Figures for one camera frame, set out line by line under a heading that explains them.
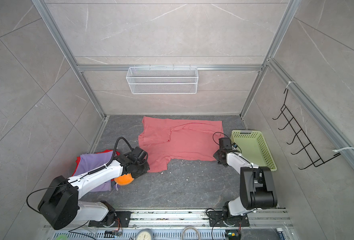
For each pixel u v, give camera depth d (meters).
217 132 1.09
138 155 0.68
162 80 1.00
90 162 0.86
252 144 1.04
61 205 0.41
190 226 0.70
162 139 1.05
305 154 0.64
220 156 0.68
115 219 0.72
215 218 0.73
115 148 0.64
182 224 0.73
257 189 0.44
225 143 0.74
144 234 0.66
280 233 0.69
